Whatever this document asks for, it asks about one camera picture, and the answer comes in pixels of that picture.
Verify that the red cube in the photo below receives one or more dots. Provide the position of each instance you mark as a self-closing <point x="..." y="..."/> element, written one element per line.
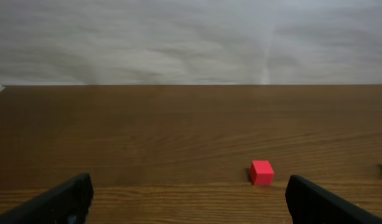
<point x="262" y="173"/>

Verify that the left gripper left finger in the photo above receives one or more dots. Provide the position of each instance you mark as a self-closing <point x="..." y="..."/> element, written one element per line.
<point x="60" y="202"/>

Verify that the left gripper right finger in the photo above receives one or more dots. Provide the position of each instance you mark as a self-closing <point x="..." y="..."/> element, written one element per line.
<point x="315" y="205"/>

